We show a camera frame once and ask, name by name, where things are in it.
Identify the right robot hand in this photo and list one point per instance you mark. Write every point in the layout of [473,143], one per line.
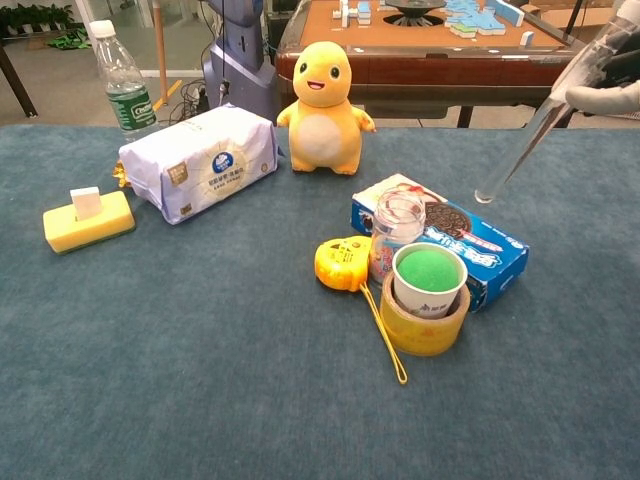
[612,100]

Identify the clear test tube white cap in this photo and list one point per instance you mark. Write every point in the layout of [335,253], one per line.
[530,137]

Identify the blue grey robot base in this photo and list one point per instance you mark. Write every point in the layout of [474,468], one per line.
[240,65]

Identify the cardboard box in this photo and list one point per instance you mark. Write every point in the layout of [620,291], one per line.
[570,17]

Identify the blue white mahjong tile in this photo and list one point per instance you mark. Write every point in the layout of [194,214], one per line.
[527,38]

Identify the brown mahjong table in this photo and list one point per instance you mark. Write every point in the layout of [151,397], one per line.
[450,67]

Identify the blue Oreo cookie box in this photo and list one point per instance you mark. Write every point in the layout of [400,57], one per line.
[492,250]

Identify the black mahjong table centre dial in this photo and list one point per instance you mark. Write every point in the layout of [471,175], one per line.
[415,9]

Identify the green ball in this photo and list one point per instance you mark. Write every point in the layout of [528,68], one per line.
[430,270]

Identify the clear glass jar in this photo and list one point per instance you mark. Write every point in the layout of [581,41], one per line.
[395,230]

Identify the cluster of blue mahjong tiles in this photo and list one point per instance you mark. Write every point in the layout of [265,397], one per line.
[355,12]

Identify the white paper cup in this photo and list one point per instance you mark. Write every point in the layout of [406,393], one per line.
[425,302]

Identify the yellow dinosaur plush toy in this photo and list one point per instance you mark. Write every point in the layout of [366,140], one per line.
[322,115]

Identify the yellowish packing tape roll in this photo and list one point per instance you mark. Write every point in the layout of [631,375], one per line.
[425,335]

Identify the white tissue pack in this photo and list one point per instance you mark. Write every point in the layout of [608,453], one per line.
[200,160]

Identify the wooden pole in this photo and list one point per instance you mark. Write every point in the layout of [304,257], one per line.
[160,50]

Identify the blue felt table mat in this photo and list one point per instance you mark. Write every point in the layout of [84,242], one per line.
[200,350]

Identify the clear plastic water bottle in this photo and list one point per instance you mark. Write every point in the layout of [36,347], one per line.
[125,95]

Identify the gold yellow snack bag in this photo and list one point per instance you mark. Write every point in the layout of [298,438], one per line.
[121,175]

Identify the yellow sponge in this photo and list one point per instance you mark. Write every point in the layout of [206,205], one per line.
[95,230]

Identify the small white block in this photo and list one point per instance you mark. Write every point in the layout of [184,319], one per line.
[86,202]

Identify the potted green plants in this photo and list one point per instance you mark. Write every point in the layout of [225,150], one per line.
[35,17]

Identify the dark table leg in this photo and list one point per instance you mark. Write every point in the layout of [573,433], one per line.
[17,82]

